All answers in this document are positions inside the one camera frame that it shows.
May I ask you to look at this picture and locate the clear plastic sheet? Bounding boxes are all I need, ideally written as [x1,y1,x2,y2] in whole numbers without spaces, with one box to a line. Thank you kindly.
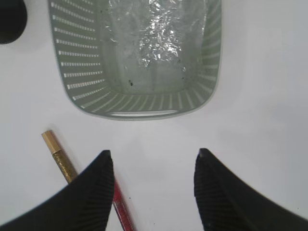
[104,0,208,68]

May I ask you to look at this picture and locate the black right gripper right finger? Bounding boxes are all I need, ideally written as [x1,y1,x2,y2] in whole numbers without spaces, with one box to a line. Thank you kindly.
[194,148,308,231]

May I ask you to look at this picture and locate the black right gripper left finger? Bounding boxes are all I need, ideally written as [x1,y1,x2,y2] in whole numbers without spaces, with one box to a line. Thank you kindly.
[0,150,114,231]

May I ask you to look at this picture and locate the gold glitter pen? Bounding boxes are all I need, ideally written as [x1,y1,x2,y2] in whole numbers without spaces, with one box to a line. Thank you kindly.
[42,130,78,184]

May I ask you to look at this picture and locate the black mesh pen holder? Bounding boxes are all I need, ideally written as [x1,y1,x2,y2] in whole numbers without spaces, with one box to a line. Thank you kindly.
[0,0,27,44]

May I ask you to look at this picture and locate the red glitter pen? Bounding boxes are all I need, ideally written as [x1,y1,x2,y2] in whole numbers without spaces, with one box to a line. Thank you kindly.
[113,180,136,231]

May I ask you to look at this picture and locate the green plastic basket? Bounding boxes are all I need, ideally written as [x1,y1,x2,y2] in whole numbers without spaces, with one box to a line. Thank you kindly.
[49,0,222,120]

